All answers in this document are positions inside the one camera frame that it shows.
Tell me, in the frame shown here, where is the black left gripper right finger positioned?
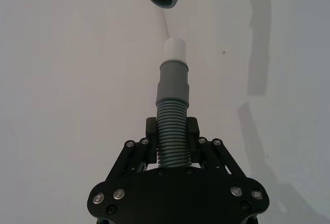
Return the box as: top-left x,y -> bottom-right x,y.
187,116 -> 249,179

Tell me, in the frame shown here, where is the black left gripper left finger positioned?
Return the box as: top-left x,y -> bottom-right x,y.
104,117 -> 158,183

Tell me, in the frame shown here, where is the grey corrugated hose white tip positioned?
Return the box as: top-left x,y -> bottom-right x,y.
155,37 -> 193,169

